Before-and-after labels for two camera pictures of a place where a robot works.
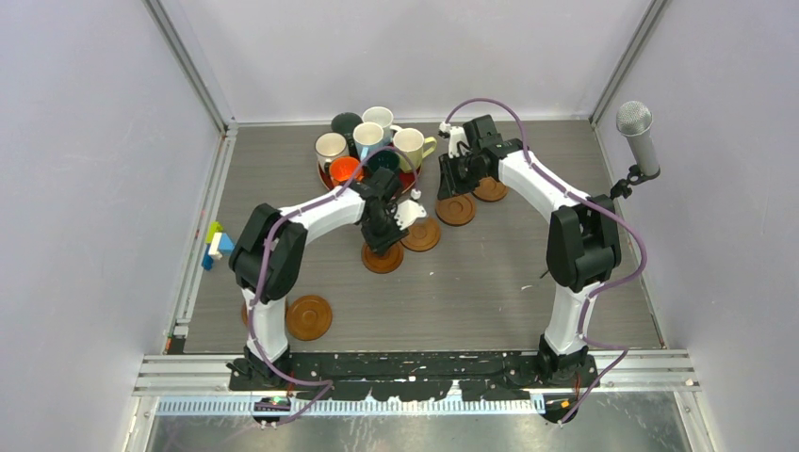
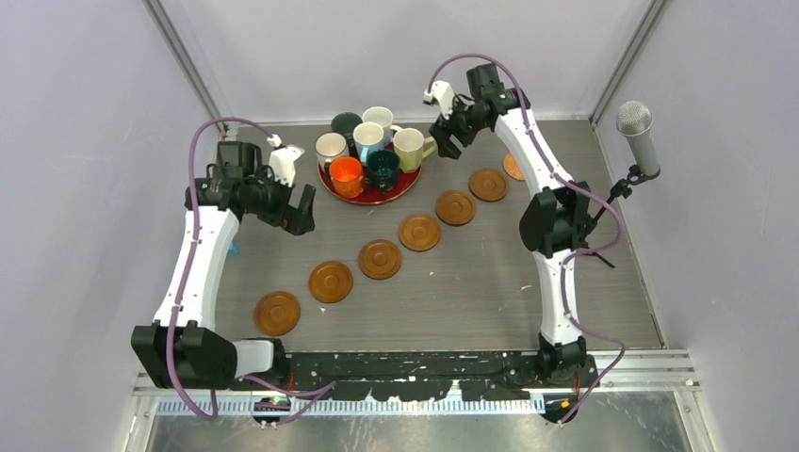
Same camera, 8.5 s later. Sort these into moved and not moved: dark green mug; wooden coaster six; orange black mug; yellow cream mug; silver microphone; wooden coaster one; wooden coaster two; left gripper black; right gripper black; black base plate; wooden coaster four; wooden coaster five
Moved: wooden coaster five; right gripper black; left gripper black; wooden coaster four
Not moved: black base plate; wooden coaster six; wooden coaster one; orange black mug; dark green mug; wooden coaster two; yellow cream mug; silver microphone
